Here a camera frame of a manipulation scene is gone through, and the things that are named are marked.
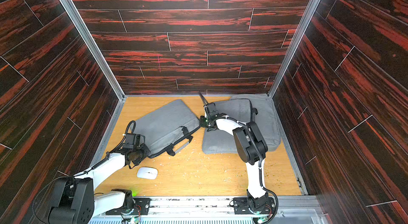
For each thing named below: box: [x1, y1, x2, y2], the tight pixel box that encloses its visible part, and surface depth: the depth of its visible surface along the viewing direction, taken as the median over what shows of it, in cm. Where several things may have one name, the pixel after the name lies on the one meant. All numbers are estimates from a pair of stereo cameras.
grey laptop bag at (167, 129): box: [130, 99, 201, 159], surface depth 100 cm
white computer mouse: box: [136, 166, 159, 180], surface depth 84 cm
